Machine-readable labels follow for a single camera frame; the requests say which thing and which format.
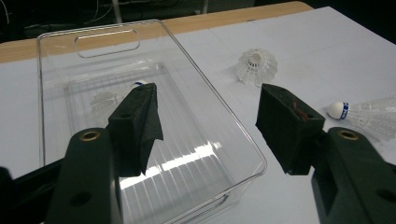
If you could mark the white shuttlecock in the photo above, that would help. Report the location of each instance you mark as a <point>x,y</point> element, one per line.
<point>257,68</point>
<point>367,116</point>
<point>104,101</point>

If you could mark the white paper sheet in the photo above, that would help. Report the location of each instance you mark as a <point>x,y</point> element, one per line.
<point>311,46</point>

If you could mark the clear plastic tray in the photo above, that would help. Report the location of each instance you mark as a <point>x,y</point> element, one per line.
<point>193,149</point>

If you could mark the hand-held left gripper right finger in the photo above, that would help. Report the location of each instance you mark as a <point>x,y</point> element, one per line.
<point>286,127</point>

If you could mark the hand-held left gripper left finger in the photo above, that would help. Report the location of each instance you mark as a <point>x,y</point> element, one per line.
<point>134,130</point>

